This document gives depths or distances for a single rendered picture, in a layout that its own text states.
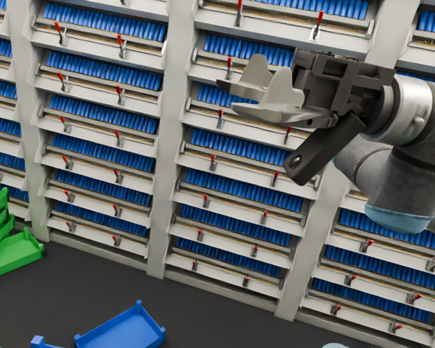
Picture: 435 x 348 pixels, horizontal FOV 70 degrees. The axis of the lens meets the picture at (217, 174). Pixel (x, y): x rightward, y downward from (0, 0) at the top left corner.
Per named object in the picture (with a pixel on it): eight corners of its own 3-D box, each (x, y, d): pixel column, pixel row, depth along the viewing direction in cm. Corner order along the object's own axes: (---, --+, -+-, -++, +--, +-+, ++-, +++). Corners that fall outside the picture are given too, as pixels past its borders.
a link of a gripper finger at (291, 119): (262, 100, 35) (308, 101, 41) (258, 115, 36) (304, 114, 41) (294, 114, 32) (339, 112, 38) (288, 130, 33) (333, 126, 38)
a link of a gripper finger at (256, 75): (230, 45, 44) (294, 61, 42) (222, 88, 47) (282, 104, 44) (222, 45, 42) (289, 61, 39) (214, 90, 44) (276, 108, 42)
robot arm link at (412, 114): (371, 132, 48) (413, 158, 40) (342, 127, 47) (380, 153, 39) (397, 72, 44) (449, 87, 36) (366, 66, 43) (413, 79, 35)
